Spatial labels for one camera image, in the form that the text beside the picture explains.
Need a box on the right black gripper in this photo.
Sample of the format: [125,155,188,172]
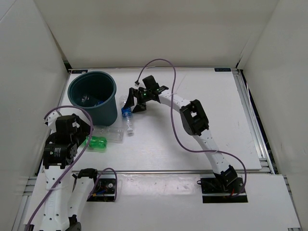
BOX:
[123,88,152,114]

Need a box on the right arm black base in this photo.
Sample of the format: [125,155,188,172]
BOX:
[196,177,248,204]

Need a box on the green plastic soda bottle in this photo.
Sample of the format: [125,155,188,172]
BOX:
[82,136,107,151]

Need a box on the clear crushed plastic bottle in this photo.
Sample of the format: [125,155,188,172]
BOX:
[93,126,124,143]

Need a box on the dark teal plastic bin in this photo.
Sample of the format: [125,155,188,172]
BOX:
[67,71,117,126]

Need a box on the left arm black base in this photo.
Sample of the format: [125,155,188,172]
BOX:
[87,174,117,202]

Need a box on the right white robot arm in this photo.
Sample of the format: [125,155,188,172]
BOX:
[124,76,238,193]

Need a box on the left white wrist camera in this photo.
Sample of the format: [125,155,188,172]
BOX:
[44,111,61,127]

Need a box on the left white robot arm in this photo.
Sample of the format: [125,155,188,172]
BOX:
[39,114,101,231]

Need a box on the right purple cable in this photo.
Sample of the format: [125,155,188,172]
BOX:
[134,59,247,198]

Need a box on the tall blue-label water bottle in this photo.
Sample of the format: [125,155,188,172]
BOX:
[119,95,134,136]

